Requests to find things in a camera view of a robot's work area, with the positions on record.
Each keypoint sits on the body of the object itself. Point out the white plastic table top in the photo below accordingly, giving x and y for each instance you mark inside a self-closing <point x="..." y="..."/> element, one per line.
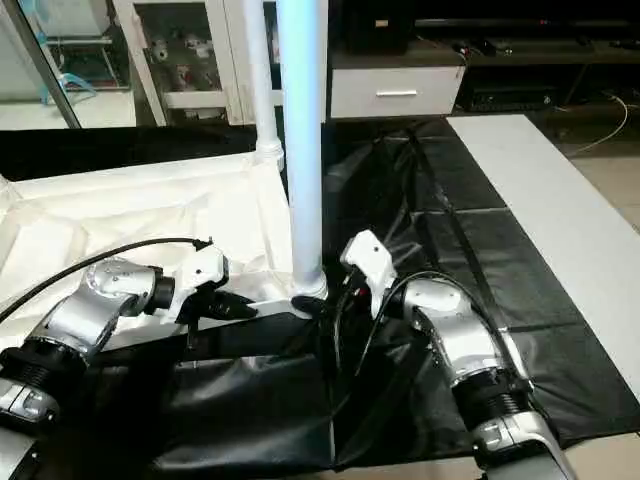
<point x="125" y="210"/>

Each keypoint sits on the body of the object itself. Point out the white plastic table leg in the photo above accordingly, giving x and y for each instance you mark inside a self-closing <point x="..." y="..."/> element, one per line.
<point x="262" y="75"/>
<point x="300" y="150"/>

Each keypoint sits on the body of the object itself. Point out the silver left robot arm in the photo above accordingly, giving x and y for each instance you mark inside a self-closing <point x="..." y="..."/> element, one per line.
<point x="90" y="310"/>

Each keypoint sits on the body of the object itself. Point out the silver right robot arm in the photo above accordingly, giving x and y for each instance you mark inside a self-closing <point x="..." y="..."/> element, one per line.
<point x="465" y="340"/>

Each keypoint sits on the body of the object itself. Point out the black shiny table mat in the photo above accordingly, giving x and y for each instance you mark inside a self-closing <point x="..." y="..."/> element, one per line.
<point x="450" y="225"/>

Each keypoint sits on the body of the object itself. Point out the white drawer unit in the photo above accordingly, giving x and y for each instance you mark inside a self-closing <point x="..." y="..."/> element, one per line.
<point x="395" y="90"/>

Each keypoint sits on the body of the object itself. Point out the white glass door cabinet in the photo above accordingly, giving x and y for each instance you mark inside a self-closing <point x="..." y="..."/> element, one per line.
<point x="200" y="100"/>

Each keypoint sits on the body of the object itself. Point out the white side table board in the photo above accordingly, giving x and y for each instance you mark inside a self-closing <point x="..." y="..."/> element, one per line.
<point x="550" y="200"/>

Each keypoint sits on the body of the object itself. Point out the black box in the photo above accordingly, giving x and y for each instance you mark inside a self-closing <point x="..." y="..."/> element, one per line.
<point x="377" y="35"/>

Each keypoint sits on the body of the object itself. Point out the light blue plastic stool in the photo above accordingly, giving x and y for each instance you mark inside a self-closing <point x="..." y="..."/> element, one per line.
<point x="47" y="92"/>

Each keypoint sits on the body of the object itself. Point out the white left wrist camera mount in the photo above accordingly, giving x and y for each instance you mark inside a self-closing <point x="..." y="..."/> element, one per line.
<point x="205" y="272"/>

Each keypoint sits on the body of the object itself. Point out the glass tank metal frame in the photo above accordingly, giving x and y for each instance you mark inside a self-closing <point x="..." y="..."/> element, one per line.
<point x="90" y="65"/>

